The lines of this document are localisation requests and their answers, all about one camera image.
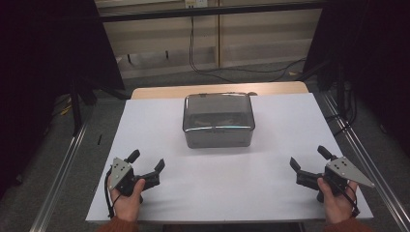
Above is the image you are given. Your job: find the wooden desk with beige panels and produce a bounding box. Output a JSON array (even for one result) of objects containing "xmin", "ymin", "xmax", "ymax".
[{"xmin": 96, "ymin": 0, "xmax": 324, "ymax": 79}]

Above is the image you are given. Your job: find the grey transparent lidded box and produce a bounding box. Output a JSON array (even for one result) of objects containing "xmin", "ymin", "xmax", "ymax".
[{"xmin": 182, "ymin": 92, "xmax": 256, "ymax": 150}]

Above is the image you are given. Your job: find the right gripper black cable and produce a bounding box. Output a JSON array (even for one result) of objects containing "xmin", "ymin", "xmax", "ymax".
[{"xmin": 335, "ymin": 183, "xmax": 361, "ymax": 218}]

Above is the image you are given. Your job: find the person's right hand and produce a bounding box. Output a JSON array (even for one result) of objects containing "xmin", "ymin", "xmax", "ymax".
[{"xmin": 316, "ymin": 176, "xmax": 359, "ymax": 224}]

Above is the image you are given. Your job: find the black curtain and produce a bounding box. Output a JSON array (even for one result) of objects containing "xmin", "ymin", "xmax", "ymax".
[
  {"xmin": 302, "ymin": 0, "xmax": 410, "ymax": 158},
  {"xmin": 0, "ymin": 0, "xmax": 126, "ymax": 197}
]

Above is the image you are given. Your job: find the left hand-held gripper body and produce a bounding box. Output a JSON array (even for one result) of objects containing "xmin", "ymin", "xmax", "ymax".
[{"xmin": 108, "ymin": 157, "xmax": 161, "ymax": 197}]

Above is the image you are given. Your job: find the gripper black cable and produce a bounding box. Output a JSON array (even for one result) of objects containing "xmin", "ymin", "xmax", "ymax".
[
  {"xmin": 335, "ymin": 183, "xmax": 361, "ymax": 218},
  {"xmin": 103, "ymin": 168, "xmax": 118, "ymax": 220}
]

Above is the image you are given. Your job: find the bundle of black floor cables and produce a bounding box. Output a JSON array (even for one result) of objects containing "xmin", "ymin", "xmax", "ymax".
[{"xmin": 324, "ymin": 80, "xmax": 360, "ymax": 137}]

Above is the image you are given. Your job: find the black power cable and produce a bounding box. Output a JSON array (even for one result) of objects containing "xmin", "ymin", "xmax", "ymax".
[{"xmin": 188, "ymin": 7, "xmax": 308, "ymax": 83}]

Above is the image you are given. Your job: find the person's left hand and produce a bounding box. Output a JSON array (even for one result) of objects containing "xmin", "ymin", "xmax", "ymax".
[{"xmin": 108, "ymin": 178, "xmax": 147, "ymax": 222}]

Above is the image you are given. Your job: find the black metal stand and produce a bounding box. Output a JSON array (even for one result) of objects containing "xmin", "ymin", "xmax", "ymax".
[{"xmin": 69, "ymin": 76, "xmax": 99, "ymax": 137}]

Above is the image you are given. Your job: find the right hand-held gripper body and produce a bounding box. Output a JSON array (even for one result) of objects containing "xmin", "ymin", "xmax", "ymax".
[{"xmin": 295, "ymin": 156, "xmax": 376, "ymax": 203}]

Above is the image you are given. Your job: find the metal floor rail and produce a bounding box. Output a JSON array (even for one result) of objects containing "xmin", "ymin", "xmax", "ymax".
[
  {"xmin": 318, "ymin": 91, "xmax": 410, "ymax": 232},
  {"xmin": 29, "ymin": 120, "xmax": 91, "ymax": 232}
]

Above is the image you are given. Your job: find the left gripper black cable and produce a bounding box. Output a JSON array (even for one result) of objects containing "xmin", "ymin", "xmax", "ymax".
[{"xmin": 103, "ymin": 168, "xmax": 118, "ymax": 220}]

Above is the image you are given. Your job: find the white table mat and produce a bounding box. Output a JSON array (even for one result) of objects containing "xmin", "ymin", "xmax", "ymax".
[{"xmin": 85, "ymin": 93, "xmax": 375, "ymax": 225}]

